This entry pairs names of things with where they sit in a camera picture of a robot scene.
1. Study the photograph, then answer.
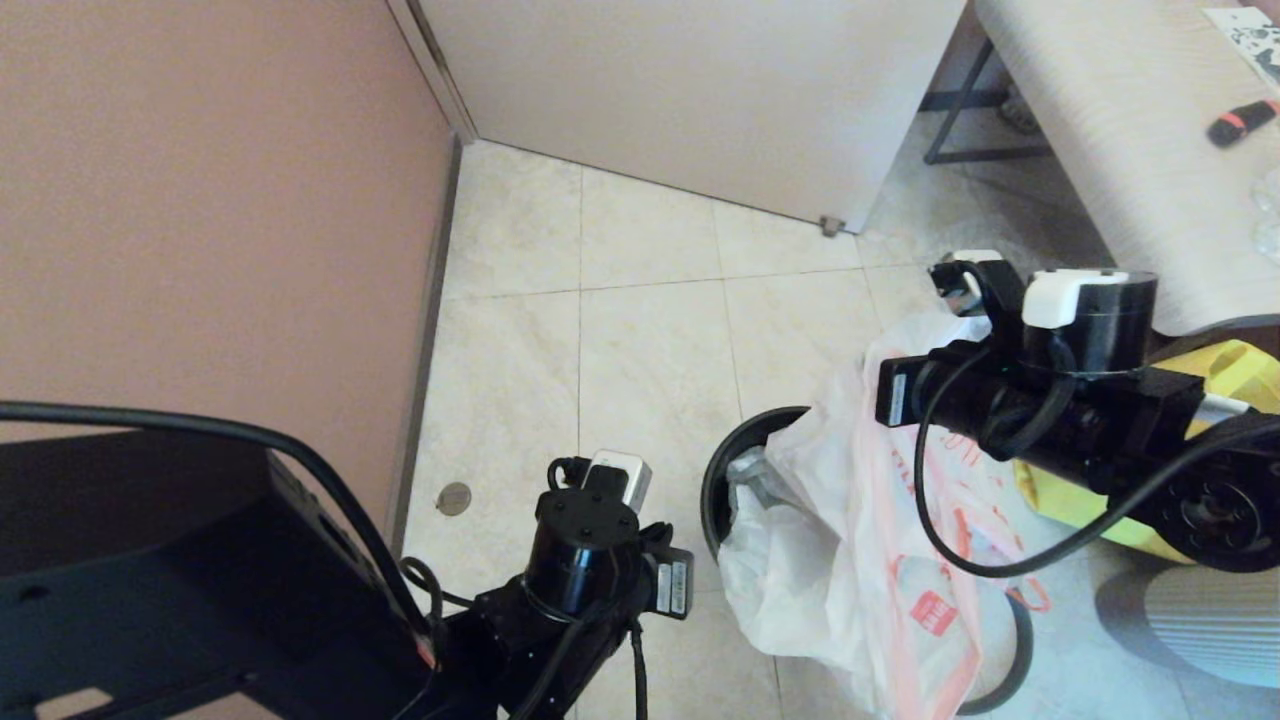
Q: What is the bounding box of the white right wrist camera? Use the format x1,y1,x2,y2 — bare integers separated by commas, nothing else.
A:
930,248,1131,331

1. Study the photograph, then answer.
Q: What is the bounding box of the clear crumpled plastic wrap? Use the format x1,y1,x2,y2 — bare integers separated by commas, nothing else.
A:
1250,165,1280,271

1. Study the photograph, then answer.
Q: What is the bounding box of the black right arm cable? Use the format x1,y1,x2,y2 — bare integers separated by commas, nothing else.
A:
915,345,1280,579

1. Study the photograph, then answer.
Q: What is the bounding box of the black and orange marker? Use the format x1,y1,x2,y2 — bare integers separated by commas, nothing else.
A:
1205,100,1280,151

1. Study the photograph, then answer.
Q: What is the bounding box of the yellow fabric bag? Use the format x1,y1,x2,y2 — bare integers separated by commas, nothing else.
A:
1015,340,1280,561

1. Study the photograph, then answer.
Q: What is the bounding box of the white plastic bag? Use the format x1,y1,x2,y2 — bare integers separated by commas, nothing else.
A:
860,312,1053,613

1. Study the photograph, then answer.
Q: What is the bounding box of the black and white printed paper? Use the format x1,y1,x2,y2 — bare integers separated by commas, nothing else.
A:
1200,8,1280,91

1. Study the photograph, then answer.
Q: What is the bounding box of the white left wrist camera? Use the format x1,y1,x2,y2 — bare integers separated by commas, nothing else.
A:
583,450,653,511

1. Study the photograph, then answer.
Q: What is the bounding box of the light wood grain table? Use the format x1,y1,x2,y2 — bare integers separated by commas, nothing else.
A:
920,0,1280,338

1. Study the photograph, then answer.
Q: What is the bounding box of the white door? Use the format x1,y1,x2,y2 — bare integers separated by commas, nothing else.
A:
415,0,971,236

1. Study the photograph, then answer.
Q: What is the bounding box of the fresh white pink-trimmed bag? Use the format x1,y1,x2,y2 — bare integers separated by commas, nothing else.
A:
718,400,1001,720

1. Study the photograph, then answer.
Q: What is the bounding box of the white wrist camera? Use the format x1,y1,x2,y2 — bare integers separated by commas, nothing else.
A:
583,450,653,511
930,248,1131,331

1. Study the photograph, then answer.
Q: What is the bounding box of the white ribbed round stool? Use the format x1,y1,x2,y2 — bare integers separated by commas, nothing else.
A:
1095,565,1280,691

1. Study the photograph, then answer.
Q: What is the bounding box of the black bin ring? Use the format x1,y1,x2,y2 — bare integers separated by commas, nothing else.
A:
960,590,1034,716

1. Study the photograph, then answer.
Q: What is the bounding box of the white door frame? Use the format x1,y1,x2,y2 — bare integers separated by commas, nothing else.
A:
388,0,479,146

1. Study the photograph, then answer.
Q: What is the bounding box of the smooth black left arm cable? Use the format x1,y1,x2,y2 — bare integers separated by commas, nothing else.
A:
0,400,441,651

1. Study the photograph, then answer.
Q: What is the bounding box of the grey metal baseboard strip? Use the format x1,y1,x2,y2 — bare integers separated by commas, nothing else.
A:
385,135,466,561

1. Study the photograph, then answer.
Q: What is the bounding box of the black round trash bin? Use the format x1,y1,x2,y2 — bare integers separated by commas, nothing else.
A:
700,405,811,561

